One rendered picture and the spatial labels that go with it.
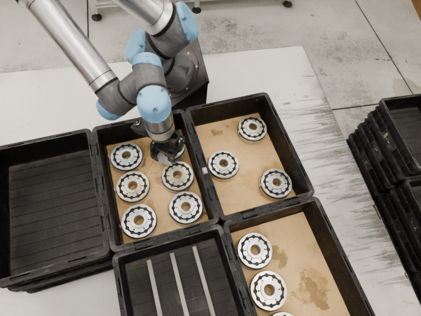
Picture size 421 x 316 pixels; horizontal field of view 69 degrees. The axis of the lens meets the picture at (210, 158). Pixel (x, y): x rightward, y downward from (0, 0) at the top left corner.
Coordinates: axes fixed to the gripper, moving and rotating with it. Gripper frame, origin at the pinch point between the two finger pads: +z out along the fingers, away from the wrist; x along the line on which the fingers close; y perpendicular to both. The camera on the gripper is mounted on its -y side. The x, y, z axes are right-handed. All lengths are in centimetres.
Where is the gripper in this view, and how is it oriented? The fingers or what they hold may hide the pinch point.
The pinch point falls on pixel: (163, 153)
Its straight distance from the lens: 103.2
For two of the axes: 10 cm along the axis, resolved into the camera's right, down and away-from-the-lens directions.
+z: -0.2, 3.7, 9.3
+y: 8.8, 4.4, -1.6
